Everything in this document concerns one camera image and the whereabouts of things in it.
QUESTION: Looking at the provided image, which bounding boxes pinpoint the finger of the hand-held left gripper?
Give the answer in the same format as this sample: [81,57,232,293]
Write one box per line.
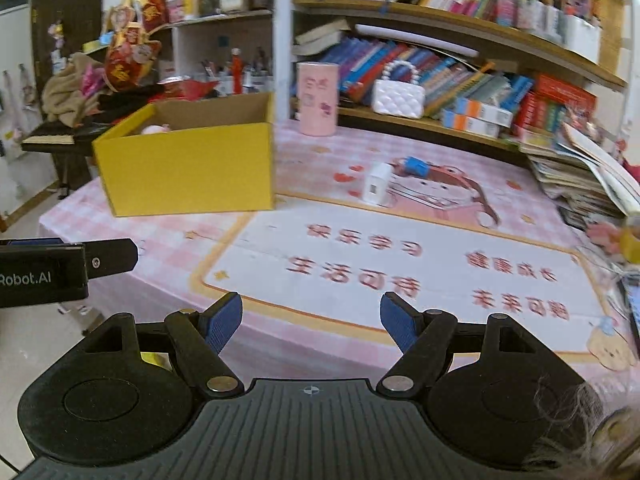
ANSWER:
[83,239,140,281]

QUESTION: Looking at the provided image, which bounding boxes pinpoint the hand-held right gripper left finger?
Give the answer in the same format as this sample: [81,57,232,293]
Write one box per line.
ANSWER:
[75,291,244,396]

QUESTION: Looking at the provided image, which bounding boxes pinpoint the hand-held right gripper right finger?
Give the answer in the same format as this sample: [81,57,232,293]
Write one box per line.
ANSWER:
[376,292,546,396]

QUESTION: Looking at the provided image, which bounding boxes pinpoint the yellow cardboard box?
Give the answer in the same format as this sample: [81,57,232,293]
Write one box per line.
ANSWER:
[92,92,276,218]

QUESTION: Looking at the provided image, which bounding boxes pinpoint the pink printed desk mat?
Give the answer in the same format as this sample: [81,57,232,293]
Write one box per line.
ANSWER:
[37,120,640,397]

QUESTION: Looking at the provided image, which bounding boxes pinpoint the black piano keyboard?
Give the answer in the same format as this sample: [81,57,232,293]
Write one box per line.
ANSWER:
[21,120,113,157]

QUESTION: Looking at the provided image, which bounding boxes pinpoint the white charger plug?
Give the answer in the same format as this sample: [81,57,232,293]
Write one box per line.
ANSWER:
[360,162,394,206]

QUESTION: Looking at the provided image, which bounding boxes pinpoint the pile of clothes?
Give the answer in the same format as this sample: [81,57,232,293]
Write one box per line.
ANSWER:
[41,52,110,127]

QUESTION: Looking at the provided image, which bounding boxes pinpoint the wooden bookshelf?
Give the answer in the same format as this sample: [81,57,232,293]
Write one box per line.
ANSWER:
[272,0,632,157]

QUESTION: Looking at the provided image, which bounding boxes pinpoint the red festive figure decoration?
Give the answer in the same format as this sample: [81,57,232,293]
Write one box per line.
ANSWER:
[102,0,169,94]

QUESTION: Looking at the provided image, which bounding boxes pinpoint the pink plush rabbit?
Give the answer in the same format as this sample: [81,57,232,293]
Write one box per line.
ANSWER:
[586,222,626,262]

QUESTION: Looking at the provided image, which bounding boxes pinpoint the pen holder with pens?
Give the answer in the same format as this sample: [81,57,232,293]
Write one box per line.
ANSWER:
[200,47,274,96]

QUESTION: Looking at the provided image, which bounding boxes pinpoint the messy pile of books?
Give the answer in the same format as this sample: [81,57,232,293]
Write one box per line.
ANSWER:
[520,122,640,234]

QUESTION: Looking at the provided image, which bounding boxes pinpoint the pink cartoon cylinder container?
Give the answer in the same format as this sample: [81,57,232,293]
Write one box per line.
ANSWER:
[296,61,340,137]

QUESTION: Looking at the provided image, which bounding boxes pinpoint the white side shelf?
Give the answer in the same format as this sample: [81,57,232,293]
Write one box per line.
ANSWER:
[164,9,274,97]

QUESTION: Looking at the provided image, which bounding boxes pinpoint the yellow transparent round toy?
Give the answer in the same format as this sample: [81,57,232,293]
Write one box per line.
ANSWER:
[620,227,640,264]

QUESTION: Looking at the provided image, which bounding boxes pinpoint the standing red green dictionaries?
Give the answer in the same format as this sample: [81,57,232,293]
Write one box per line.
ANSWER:
[515,92,577,134]

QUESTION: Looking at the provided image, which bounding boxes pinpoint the row of colourful books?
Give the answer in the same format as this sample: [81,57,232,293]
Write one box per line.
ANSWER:
[320,37,534,119]

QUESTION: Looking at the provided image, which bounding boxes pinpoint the white flat board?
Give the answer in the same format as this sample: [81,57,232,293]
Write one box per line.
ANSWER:
[357,23,482,59]

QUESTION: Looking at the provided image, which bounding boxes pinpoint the large red dictionary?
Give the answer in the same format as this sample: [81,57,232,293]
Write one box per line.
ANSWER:
[532,73,599,112]

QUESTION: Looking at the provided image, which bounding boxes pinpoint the stack of lying books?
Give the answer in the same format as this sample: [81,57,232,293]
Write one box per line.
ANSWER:
[292,19,352,59]

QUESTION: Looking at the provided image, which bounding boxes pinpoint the white charging cable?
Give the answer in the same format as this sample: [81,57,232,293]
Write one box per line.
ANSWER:
[577,245,640,286]

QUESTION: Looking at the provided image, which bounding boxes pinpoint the white quilted pearl-handle handbag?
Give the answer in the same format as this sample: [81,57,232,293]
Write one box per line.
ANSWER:
[371,60,427,120]

